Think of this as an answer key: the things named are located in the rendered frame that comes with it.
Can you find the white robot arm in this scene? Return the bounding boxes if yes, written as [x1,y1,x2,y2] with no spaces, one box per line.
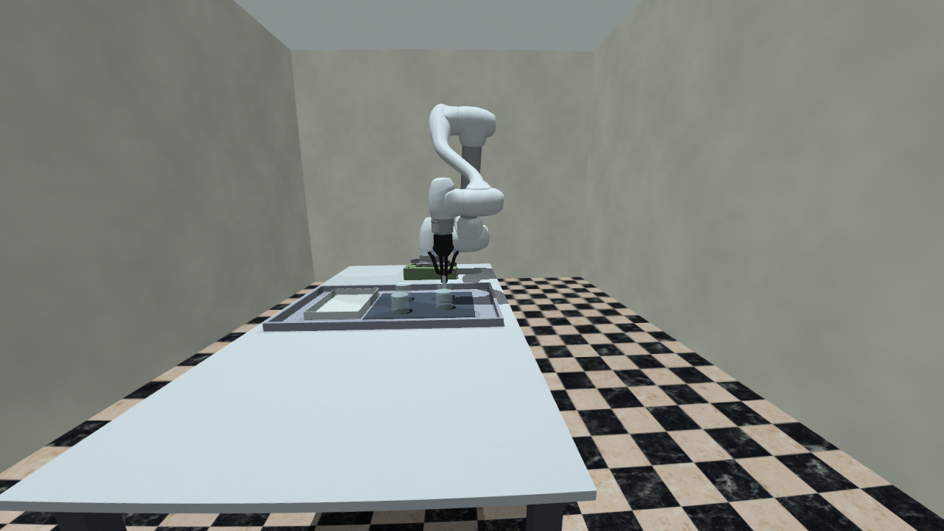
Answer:
[411,104,504,267]

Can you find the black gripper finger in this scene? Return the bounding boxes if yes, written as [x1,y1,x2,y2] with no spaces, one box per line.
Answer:
[428,249,444,289]
[444,249,459,289]

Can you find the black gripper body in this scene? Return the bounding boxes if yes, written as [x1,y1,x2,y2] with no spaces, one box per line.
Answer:
[433,233,454,257]

